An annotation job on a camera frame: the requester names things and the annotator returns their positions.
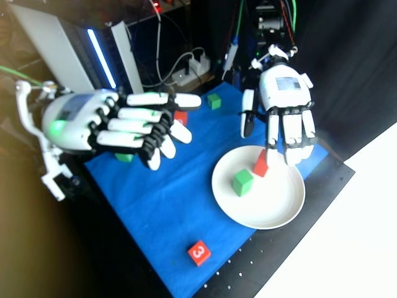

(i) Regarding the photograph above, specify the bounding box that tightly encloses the white tower with blue light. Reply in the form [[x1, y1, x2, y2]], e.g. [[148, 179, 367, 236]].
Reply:
[[9, 2, 145, 96]]

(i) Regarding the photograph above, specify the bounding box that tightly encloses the white cable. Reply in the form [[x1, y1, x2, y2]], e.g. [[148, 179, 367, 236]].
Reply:
[[148, 0, 164, 81]]

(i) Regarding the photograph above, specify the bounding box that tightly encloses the red cube with white digit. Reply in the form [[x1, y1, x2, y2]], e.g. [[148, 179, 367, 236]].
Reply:
[[173, 111, 189, 127]]

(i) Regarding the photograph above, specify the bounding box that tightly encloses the red rectangular block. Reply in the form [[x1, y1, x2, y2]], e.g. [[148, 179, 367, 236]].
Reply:
[[252, 148, 270, 178]]

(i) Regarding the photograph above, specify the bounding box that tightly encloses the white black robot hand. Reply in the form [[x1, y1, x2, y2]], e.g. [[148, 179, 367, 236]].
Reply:
[[240, 62, 318, 169], [41, 89, 203, 171]]

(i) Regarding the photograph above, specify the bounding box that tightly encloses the white cable adapter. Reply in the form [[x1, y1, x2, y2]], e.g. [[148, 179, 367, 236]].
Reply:
[[223, 37, 240, 71]]

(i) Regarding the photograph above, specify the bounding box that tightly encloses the blue cloth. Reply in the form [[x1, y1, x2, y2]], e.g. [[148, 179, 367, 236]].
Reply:
[[83, 81, 329, 298]]

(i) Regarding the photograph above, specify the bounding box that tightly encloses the green cube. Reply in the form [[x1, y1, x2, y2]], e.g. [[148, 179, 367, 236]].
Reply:
[[207, 93, 222, 110], [231, 168, 254, 197]]

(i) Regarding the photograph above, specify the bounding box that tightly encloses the white power strip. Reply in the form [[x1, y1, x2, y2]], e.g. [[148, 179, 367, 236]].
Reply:
[[171, 52, 212, 87]]

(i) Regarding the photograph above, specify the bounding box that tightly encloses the red cube with number three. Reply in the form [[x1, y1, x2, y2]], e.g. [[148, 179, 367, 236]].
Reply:
[[187, 240, 212, 267]]

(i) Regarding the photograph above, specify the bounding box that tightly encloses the red cable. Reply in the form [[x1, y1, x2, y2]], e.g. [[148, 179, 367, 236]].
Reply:
[[279, 0, 296, 46]]

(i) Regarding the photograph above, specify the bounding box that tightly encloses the white round plate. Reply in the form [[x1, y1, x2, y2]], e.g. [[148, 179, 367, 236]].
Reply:
[[211, 145, 306, 230]]

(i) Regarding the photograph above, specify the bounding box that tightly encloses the green cable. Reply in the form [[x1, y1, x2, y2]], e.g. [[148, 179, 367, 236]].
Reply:
[[0, 65, 44, 87], [289, 0, 299, 32], [234, 0, 244, 38]]

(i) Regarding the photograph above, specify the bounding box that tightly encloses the grey cable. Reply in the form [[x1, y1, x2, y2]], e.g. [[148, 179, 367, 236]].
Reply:
[[156, 46, 207, 89]]

